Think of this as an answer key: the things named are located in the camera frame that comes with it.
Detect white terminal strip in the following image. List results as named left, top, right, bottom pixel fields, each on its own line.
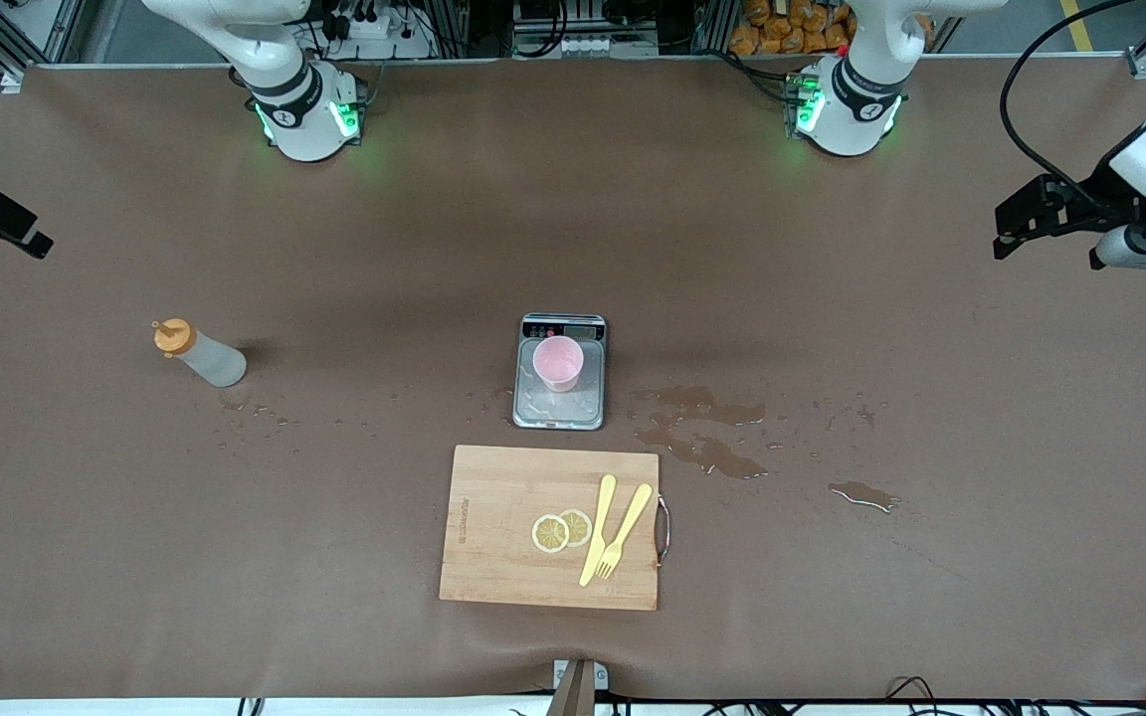
left=513, top=35, right=660, bottom=59

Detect metal bracket camera post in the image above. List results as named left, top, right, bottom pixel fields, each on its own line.
left=551, top=658, right=610, bottom=716

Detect orange packaged buns pile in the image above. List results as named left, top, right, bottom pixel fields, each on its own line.
left=729, top=0, right=935, bottom=56

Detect small spilled liquid puddle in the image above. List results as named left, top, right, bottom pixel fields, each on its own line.
left=829, top=481, right=901, bottom=514

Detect wide spilled liquid puddle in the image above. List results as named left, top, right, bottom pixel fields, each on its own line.
left=630, top=386, right=768, bottom=429

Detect brown table cover mat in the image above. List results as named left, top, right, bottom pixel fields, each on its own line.
left=0, top=55, right=1146, bottom=702

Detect pink plastic cup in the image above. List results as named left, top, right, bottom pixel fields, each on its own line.
left=533, top=336, right=585, bottom=393

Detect white power strip black plugs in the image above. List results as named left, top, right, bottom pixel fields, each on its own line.
left=319, top=0, right=435, bottom=61

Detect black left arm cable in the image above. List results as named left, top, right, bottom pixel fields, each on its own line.
left=999, top=0, right=1121, bottom=205

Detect yellow plastic knife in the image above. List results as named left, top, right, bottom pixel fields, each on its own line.
left=579, top=474, right=618, bottom=588

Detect yellow plastic fork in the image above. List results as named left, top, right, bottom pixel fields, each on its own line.
left=595, top=483, right=654, bottom=581

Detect silver digital kitchen scale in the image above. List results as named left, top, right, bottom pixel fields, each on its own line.
left=512, top=313, right=608, bottom=432

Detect long spilled liquid puddle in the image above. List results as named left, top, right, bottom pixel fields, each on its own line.
left=635, top=426, right=771, bottom=481

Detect wooden cutting board metal handle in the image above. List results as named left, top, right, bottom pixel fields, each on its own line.
left=439, top=445, right=671, bottom=612

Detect translucent squeeze bottle orange cap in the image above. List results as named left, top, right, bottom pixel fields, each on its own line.
left=152, top=318, right=248, bottom=389

